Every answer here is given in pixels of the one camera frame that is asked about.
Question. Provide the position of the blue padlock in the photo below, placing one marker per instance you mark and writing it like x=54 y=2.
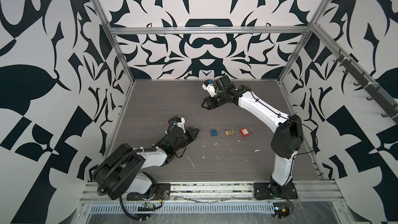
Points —
x=213 y=131

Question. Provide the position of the white cable duct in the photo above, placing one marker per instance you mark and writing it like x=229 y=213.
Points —
x=188 y=208

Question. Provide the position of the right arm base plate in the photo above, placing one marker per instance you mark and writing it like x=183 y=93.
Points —
x=265 y=191

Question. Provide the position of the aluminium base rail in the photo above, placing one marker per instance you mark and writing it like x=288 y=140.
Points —
x=308 y=190

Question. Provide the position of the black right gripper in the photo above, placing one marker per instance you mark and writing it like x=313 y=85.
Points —
x=209 y=101

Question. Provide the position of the brass padlock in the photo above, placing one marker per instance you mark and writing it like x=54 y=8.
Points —
x=228 y=131

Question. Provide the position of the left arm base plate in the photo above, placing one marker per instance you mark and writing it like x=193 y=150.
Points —
x=154 y=193

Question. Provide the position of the wall hook rail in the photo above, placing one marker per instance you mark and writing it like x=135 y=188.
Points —
x=365 y=81

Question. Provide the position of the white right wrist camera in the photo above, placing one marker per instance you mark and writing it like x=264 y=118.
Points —
x=209 y=87

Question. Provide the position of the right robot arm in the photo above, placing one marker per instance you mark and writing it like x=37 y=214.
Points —
x=287 y=129

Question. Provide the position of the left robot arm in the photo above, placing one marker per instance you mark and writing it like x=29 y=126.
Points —
x=121 y=175

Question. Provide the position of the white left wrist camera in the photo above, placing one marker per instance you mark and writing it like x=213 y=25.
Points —
x=179 y=122

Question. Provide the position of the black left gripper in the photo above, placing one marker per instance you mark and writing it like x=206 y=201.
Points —
x=191 y=137

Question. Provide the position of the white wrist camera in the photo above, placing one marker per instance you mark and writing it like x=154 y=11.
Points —
x=179 y=122
x=209 y=87

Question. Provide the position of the red safety padlock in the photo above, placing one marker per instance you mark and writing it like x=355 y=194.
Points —
x=243 y=130

